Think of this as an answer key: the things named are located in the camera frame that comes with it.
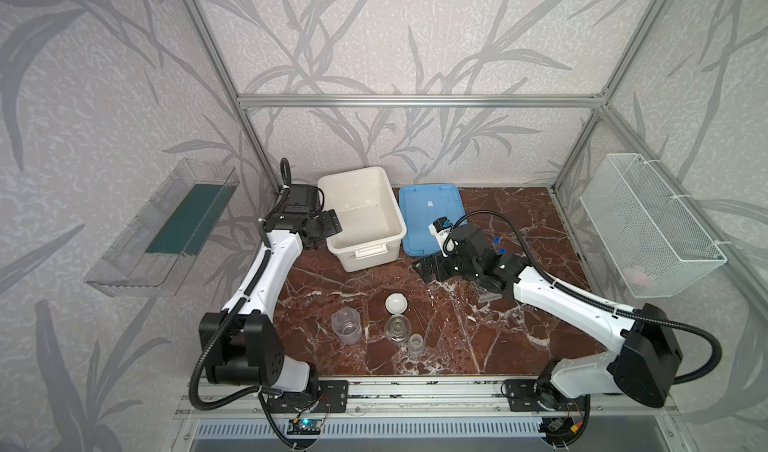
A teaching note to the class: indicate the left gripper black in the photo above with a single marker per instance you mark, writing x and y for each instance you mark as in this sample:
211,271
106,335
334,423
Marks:
330,222

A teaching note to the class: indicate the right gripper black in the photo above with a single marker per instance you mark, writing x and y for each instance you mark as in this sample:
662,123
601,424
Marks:
444,265

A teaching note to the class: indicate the white plastic storage bin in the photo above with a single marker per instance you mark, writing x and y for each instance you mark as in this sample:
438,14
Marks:
372,224

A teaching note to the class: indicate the clear acrylic test tube rack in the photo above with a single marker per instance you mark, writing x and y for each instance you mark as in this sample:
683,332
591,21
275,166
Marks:
487,297

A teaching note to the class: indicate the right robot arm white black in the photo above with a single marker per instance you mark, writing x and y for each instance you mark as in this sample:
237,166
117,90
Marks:
645,352

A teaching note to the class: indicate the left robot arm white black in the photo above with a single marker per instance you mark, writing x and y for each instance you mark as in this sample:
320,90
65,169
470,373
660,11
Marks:
242,353

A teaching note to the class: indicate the small white ceramic bowl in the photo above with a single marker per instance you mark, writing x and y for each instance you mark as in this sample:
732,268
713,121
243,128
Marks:
396,304

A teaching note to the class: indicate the blue plastic bin lid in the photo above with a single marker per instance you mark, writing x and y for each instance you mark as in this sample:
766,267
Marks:
421,206

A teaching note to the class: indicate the clear glass flask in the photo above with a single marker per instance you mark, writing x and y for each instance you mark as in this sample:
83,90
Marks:
398,329

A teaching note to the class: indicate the small clear glass beaker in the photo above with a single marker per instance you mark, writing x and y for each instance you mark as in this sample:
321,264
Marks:
416,345

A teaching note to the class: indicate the clear plastic measuring cup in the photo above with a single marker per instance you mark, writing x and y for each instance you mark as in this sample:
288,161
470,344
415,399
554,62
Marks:
346,324

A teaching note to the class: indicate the green circuit board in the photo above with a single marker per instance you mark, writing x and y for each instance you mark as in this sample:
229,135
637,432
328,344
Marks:
304,427

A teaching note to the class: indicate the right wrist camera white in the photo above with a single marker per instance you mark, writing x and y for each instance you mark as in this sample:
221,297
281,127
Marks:
441,229

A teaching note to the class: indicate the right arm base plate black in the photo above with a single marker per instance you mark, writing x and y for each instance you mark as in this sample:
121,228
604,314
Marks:
521,396

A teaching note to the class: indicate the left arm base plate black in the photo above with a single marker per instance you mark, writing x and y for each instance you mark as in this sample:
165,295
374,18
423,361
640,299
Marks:
325,396

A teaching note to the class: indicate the clear wall shelf green mat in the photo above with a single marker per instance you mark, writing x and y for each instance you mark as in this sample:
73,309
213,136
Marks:
158,248

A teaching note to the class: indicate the white wire mesh basket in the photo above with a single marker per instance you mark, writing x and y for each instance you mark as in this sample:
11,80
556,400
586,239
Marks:
642,221

